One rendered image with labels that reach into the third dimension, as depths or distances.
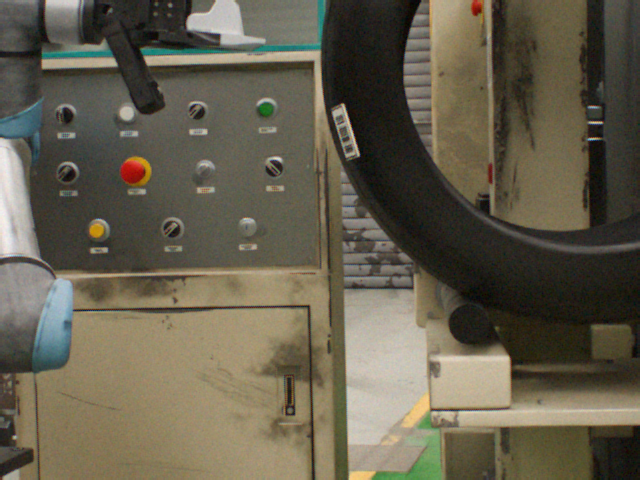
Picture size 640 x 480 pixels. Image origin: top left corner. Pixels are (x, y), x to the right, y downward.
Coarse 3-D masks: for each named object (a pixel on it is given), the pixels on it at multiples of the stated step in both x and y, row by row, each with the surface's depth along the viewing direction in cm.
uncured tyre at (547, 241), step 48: (336, 0) 141; (384, 0) 137; (336, 48) 140; (384, 48) 137; (336, 96) 141; (384, 96) 138; (336, 144) 144; (384, 144) 138; (384, 192) 140; (432, 192) 138; (432, 240) 139; (480, 240) 138; (528, 240) 137; (576, 240) 165; (624, 240) 164; (480, 288) 141; (528, 288) 139; (576, 288) 138; (624, 288) 137
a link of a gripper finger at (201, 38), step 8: (160, 32) 147; (168, 32) 147; (176, 32) 147; (184, 32) 147; (192, 32) 147; (200, 32) 148; (208, 32) 148; (152, 40) 150; (160, 40) 147; (168, 40) 147; (176, 40) 147; (184, 40) 147; (192, 40) 147; (200, 40) 147; (208, 40) 147; (216, 40) 148
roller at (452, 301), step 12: (444, 288) 167; (444, 300) 158; (456, 300) 146; (468, 300) 143; (456, 312) 139; (468, 312) 139; (480, 312) 139; (456, 324) 139; (468, 324) 139; (480, 324) 139; (456, 336) 139; (468, 336) 139; (480, 336) 139
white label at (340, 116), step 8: (336, 112) 140; (344, 112) 138; (336, 120) 141; (344, 120) 139; (344, 128) 139; (344, 136) 140; (352, 136) 138; (344, 144) 141; (352, 144) 139; (344, 152) 142; (352, 152) 139
